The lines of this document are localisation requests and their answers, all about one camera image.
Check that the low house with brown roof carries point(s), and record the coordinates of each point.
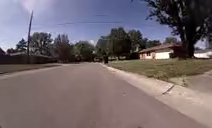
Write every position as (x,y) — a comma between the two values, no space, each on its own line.
(160,52)

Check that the concrete driveway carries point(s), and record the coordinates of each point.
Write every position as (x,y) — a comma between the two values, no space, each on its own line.
(204,81)

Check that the large dark tree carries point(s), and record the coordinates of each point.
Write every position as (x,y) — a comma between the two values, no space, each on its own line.
(190,20)

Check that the small white building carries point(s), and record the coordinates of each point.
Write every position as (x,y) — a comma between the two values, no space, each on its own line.
(204,54)

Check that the pale concrete kerb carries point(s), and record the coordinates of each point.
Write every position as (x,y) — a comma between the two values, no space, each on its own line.
(180,100)

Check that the dry grass lawn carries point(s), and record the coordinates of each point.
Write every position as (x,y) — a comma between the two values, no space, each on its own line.
(160,66)

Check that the dry grass verge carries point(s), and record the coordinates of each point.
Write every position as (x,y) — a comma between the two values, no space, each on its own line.
(14,68)

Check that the utility pole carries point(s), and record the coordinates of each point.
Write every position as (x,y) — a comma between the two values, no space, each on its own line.
(29,33)

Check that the row of trees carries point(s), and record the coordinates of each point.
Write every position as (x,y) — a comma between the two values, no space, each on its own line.
(60,46)

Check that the grey asphalt road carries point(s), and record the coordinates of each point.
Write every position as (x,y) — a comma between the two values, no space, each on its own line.
(77,96)

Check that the dark fence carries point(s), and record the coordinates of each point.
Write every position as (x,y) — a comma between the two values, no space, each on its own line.
(20,59)

